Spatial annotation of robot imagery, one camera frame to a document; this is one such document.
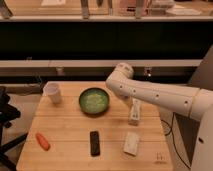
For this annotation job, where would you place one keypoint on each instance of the green ceramic bowl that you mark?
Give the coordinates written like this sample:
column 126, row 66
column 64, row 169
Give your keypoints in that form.
column 94, row 101

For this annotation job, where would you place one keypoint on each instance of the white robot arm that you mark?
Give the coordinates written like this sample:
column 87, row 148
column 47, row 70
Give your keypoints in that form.
column 192, row 102

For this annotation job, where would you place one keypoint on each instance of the white tube bottle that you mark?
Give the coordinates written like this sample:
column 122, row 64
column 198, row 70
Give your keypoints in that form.
column 135, row 112

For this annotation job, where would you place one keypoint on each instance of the wooden table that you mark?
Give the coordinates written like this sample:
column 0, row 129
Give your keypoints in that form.
column 67, row 130

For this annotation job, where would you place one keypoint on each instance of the black remote control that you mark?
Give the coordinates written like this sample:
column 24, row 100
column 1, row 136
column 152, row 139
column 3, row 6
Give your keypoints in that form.
column 94, row 143

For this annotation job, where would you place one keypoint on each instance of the white paper cup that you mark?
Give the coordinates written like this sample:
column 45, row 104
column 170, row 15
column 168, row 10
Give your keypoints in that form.
column 52, row 90

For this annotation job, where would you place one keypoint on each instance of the white sponge block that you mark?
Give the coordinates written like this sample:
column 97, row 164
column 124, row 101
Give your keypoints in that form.
column 131, row 143

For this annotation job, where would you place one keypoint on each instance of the orange carrot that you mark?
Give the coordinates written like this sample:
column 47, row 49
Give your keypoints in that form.
column 42, row 141

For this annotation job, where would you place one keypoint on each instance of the black office chair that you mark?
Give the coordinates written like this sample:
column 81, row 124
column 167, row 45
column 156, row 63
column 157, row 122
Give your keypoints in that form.
column 8, row 113

